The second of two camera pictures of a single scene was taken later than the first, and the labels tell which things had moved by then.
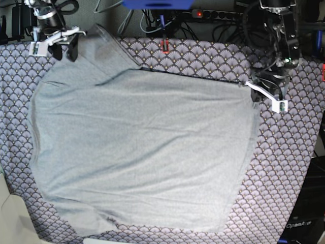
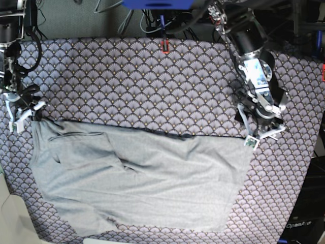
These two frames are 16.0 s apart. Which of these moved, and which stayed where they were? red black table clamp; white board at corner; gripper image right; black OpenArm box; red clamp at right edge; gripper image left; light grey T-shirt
Moved: gripper image left; gripper image right; light grey T-shirt
Stayed: white board at corner; red clamp at right edge; red black table clamp; black OpenArm box
